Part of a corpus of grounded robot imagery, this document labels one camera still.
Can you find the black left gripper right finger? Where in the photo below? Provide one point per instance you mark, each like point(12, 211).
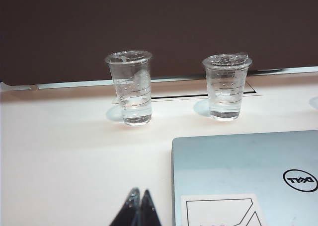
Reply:
point(148, 211)

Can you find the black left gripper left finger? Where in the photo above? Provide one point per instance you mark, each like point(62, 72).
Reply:
point(129, 206)

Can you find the silver Dell laptop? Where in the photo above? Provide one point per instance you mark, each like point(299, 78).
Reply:
point(236, 166)

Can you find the tall clear plastic cup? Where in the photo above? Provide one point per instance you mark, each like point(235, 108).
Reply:
point(131, 92)

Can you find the short clear plastic cup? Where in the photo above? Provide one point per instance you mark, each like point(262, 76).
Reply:
point(224, 94)

